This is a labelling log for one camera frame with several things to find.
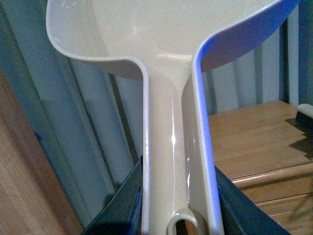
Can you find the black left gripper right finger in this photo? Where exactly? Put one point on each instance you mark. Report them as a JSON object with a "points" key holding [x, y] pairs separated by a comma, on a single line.
{"points": [[240, 215]]}

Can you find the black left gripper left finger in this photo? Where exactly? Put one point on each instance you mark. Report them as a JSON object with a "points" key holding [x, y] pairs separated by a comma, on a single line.
{"points": [[122, 215]]}

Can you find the beige plastic dustpan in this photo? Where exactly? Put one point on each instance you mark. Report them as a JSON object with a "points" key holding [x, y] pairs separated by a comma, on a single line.
{"points": [[179, 179]]}

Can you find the wooden nightstand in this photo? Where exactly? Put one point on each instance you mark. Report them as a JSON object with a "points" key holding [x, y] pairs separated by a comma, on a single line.
{"points": [[265, 153]]}

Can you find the wooden panel at left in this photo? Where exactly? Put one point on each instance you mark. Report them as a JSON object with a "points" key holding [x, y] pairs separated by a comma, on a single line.
{"points": [[32, 201]]}

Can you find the beige hand brush black bristles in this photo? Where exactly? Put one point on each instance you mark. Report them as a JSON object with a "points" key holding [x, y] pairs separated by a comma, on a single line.
{"points": [[304, 119]]}

